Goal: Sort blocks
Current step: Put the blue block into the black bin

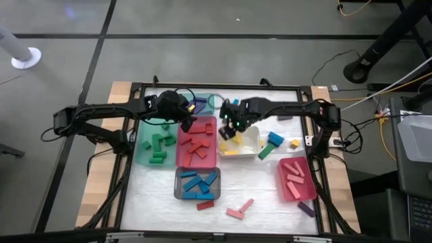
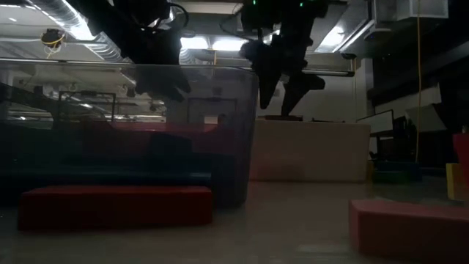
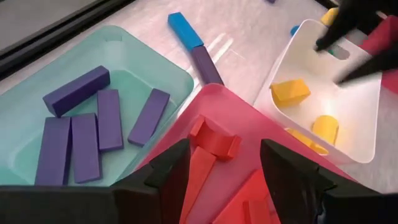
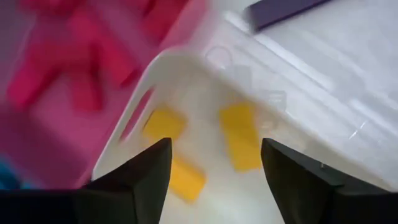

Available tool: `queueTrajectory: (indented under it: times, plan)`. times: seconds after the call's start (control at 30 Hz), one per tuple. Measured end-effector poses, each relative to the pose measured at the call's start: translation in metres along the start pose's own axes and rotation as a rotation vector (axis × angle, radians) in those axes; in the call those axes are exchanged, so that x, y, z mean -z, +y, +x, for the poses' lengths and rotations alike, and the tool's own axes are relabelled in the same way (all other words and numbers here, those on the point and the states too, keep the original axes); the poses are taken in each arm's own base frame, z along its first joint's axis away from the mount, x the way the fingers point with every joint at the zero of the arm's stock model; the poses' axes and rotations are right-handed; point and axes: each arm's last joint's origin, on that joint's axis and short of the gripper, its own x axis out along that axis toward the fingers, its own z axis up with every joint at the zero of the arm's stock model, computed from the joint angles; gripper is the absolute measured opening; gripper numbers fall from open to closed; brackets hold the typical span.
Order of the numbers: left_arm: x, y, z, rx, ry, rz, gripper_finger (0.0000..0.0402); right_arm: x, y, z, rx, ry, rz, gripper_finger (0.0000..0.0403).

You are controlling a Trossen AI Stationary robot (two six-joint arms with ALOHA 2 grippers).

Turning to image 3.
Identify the white plastic bin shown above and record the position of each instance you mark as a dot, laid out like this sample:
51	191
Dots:
351	109

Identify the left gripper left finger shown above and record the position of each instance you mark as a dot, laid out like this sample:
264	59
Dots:
161	186

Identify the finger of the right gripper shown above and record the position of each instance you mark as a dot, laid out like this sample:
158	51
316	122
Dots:
373	63
342	25

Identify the yellow cube block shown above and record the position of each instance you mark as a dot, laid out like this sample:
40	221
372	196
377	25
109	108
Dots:
329	16
290	91

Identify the small teal plastic bin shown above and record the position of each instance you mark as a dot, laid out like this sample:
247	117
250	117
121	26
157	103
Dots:
31	62

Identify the long green block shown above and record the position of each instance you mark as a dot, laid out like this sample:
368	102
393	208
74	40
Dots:
331	52

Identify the blue rectangular block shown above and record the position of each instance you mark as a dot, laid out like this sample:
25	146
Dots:
185	31

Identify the large pink-red plastic bin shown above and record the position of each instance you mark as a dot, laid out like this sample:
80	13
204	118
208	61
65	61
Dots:
255	124

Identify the thick blue wedge block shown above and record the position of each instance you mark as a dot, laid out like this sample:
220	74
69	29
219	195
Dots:
295	30

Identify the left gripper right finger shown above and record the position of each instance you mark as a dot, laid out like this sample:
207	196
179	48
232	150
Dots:
292	186

